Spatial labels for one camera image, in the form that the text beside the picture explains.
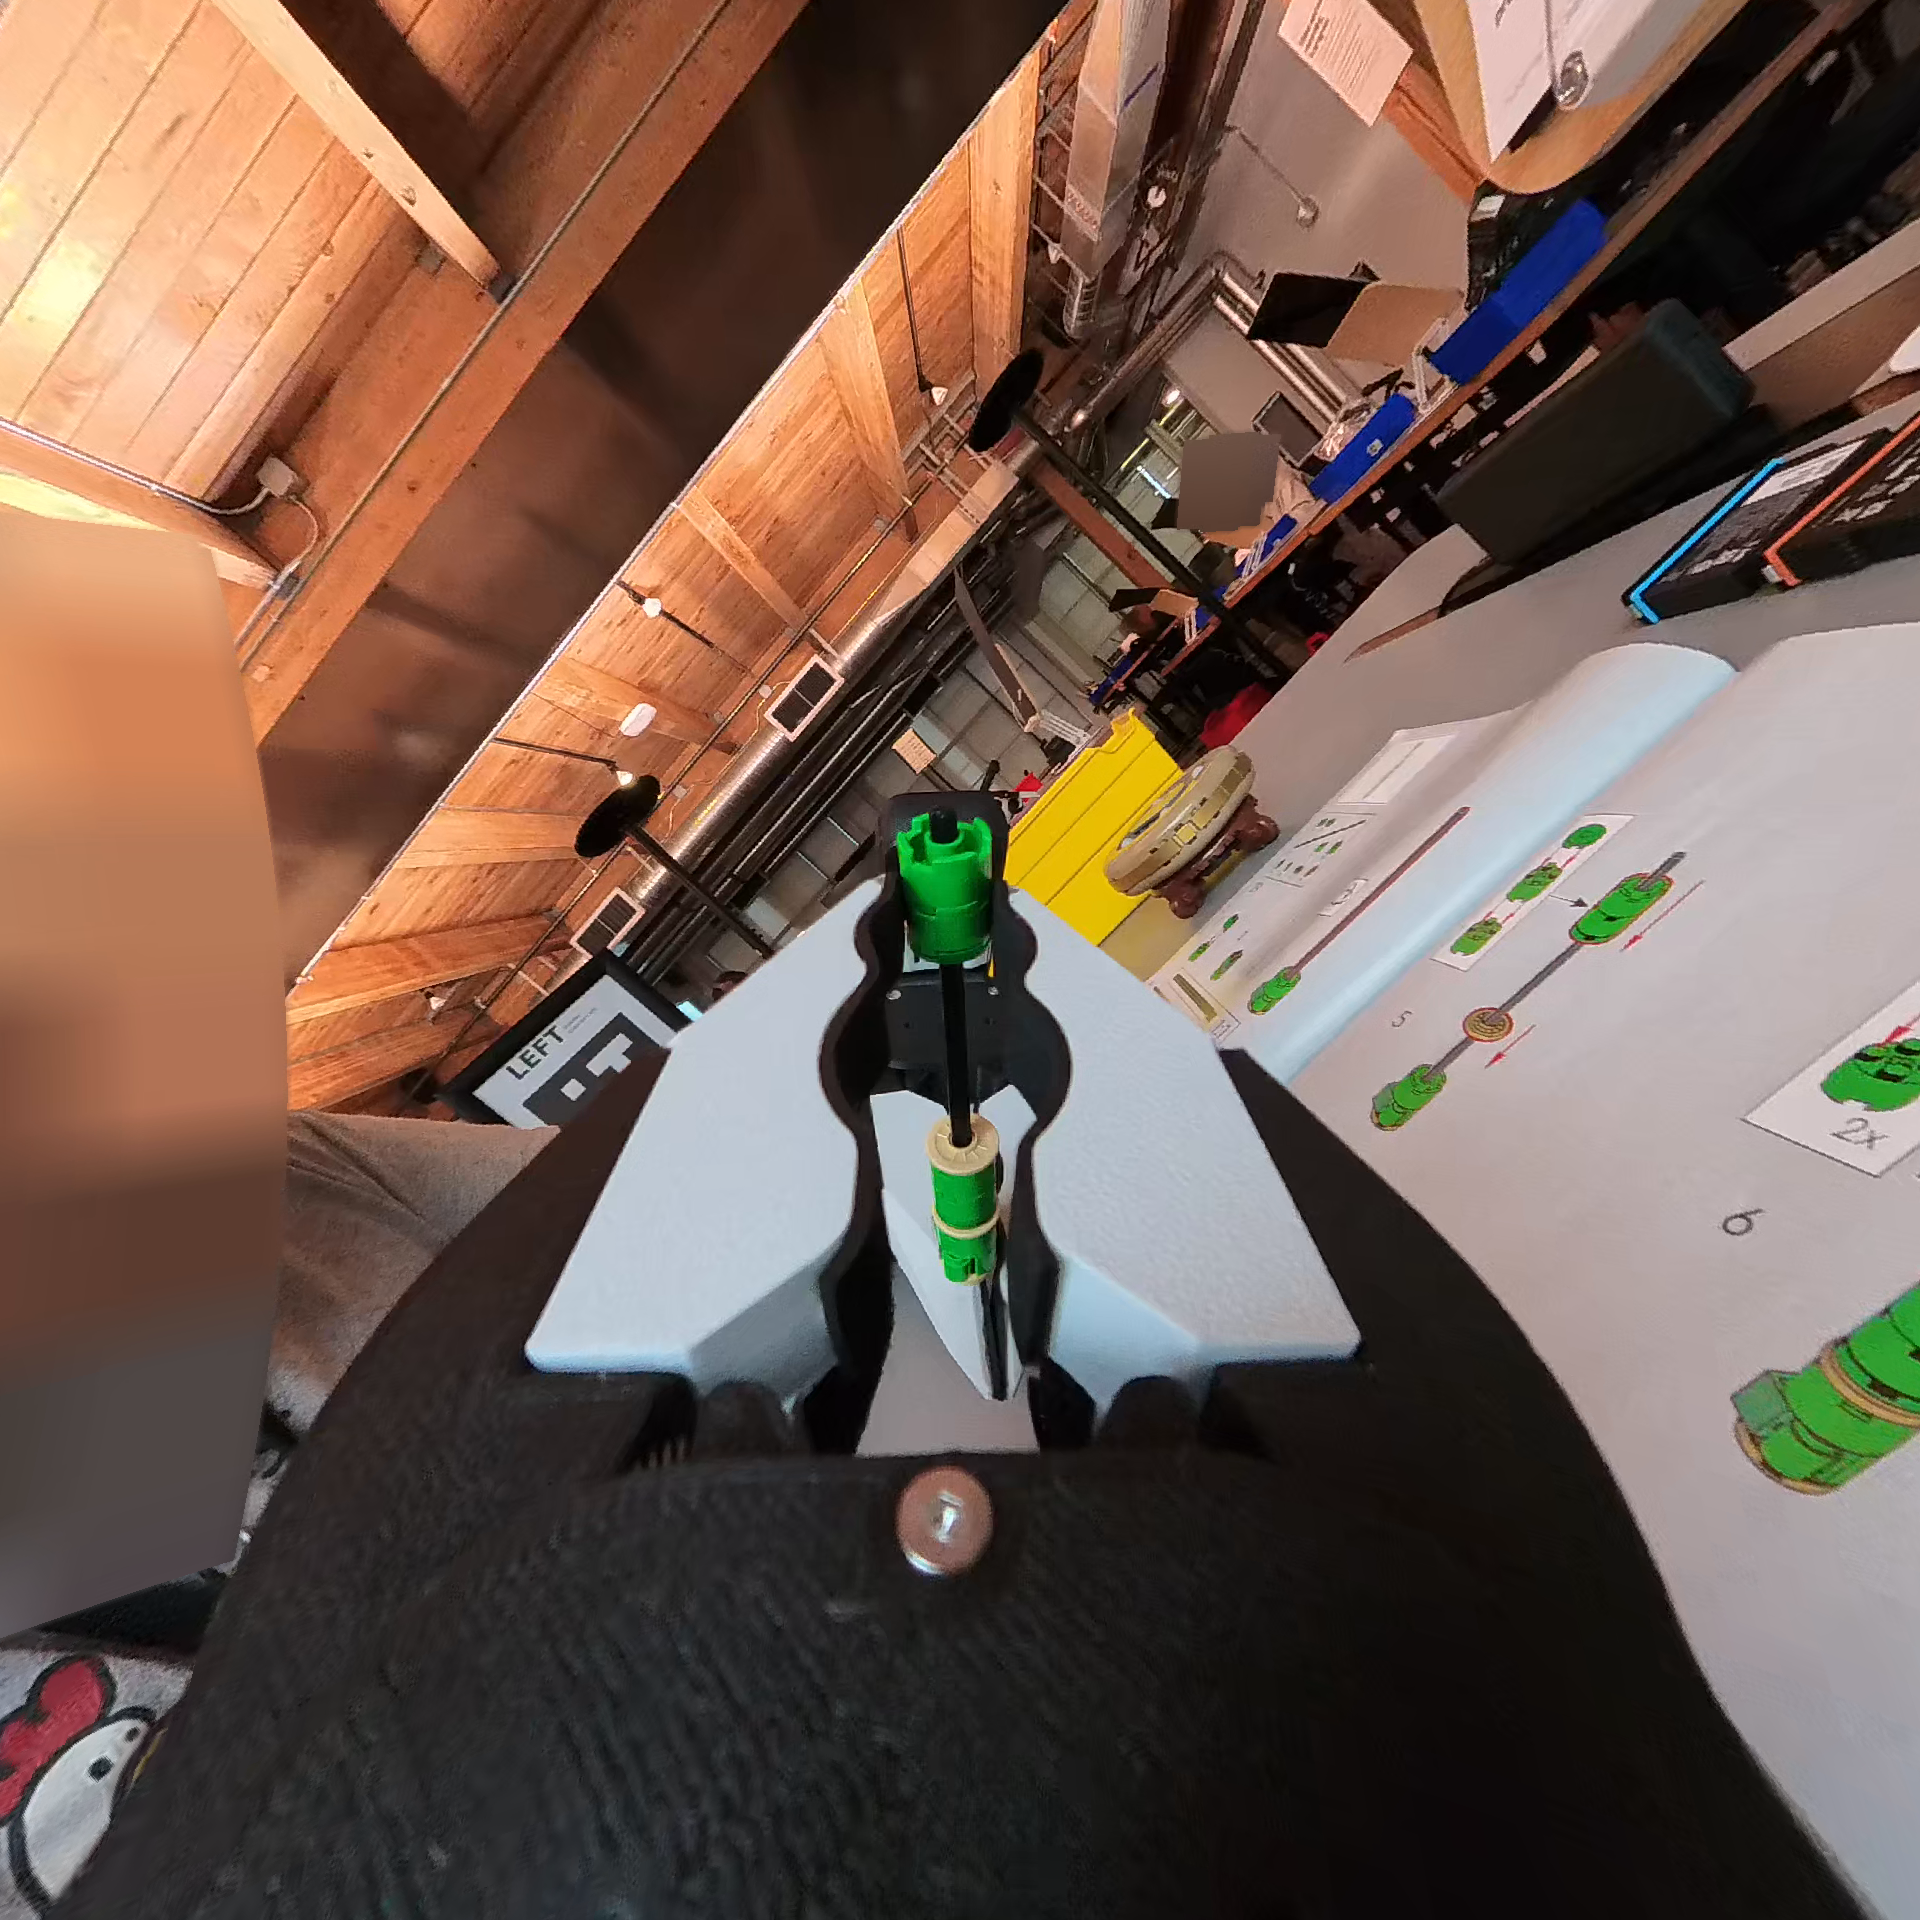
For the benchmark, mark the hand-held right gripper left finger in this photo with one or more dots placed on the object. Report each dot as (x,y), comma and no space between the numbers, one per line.
(704,1185)

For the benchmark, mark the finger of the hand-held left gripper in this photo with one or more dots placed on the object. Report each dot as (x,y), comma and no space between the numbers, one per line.
(938,1319)

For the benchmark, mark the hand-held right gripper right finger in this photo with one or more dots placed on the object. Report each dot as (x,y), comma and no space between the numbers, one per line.
(1184,1185)

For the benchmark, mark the black axle rod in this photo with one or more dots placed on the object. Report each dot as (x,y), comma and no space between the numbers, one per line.
(956,1049)

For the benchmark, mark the green cylinder assembly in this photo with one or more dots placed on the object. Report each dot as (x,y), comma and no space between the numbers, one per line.
(960,1193)

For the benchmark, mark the green round brick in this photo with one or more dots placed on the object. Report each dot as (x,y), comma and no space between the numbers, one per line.
(944,902)

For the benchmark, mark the grey desk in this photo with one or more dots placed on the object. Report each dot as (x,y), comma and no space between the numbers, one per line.
(1560,599)

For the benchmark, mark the black framed marker sign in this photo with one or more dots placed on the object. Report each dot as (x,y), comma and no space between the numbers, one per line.
(599,1037)

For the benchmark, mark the yellow cabinet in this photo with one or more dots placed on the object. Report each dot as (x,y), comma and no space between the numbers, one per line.
(1080,833)

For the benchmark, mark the white air vent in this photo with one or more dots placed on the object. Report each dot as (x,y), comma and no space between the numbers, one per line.
(608,921)
(803,697)

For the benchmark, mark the tan round model brown stand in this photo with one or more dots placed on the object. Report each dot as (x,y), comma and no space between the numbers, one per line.
(1178,818)

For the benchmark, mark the black round lamp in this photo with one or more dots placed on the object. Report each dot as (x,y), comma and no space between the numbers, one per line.
(1004,398)
(615,818)

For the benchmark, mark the building instruction booklet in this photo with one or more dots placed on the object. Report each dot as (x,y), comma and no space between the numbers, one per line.
(1725,779)

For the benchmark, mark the blue bin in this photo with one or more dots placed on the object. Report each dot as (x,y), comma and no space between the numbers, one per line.
(1366,441)
(1531,271)

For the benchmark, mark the grey junction box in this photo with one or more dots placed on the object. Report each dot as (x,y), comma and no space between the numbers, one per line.
(278,480)

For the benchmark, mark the black monitor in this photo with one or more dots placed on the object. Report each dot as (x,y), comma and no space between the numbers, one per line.
(1306,307)

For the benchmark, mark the black box blue edge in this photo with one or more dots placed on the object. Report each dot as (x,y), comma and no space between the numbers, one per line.
(1725,557)

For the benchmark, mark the black case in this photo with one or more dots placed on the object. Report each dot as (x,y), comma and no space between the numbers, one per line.
(1589,435)

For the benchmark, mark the cardboard sheet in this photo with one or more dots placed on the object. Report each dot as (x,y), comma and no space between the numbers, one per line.
(1403,322)

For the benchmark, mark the black box orange edge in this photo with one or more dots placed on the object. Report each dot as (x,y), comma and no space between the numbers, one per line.
(1862,510)

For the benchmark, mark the white paper notice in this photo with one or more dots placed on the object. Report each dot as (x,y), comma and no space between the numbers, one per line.
(1343,43)

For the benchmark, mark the white display board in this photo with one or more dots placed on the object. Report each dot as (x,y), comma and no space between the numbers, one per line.
(1547,59)

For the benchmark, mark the long silver duct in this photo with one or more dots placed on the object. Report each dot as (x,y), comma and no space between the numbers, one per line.
(839,674)

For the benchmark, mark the vertical metal duct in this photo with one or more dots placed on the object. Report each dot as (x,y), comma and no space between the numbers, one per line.
(1125,105)

